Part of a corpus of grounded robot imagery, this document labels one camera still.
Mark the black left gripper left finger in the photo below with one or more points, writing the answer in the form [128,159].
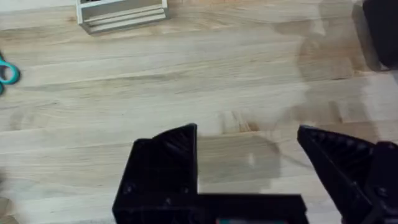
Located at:
[161,168]

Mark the pale wooden box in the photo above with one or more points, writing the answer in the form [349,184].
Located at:
[121,15]

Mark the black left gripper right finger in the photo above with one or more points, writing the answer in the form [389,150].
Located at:
[357,174]

